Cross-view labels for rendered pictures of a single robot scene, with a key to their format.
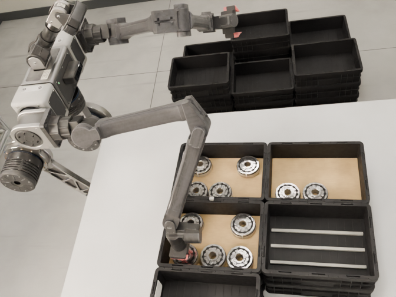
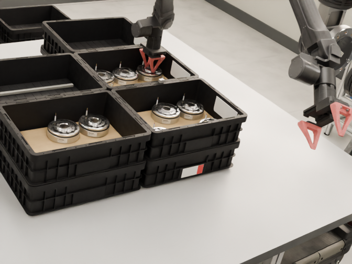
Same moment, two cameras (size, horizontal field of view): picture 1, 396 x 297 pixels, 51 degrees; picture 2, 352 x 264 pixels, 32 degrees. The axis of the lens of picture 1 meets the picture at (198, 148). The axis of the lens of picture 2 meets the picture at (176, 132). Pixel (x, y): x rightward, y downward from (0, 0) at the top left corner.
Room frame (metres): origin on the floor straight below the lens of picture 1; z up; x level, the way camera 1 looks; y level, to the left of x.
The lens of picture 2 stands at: (1.96, -1.70, 1.91)
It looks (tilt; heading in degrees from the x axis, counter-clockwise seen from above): 30 degrees down; 118
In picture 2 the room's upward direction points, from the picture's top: 12 degrees clockwise
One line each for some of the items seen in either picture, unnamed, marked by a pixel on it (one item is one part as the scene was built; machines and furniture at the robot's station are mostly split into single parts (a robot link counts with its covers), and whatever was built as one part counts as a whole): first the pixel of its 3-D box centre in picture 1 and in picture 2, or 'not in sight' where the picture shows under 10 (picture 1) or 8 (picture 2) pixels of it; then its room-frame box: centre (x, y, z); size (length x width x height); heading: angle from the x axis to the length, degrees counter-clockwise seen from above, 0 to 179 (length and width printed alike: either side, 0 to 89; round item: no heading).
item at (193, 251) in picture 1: (184, 255); (149, 69); (0.76, 0.18, 0.86); 0.10 x 0.10 x 0.01
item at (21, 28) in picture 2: not in sight; (31, 53); (-0.34, 0.64, 0.37); 0.40 x 0.30 x 0.45; 72
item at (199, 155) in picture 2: not in sight; (171, 143); (1.06, -0.06, 0.76); 0.40 x 0.30 x 0.12; 68
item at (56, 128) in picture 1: (61, 127); not in sight; (1.06, 0.42, 1.45); 0.09 x 0.08 x 0.12; 162
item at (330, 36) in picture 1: (317, 49); not in sight; (2.26, -1.05, 0.31); 0.40 x 0.30 x 0.34; 72
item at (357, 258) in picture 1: (316, 244); (36, 91); (0.64, -0.32, 0.87); 0.40 x 0.30 x 0.11; 68
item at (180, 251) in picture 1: (178, 242); (153, 42); (0.76, 0.18, 0.98); 0.10 x 0.07 x 0.07; 157
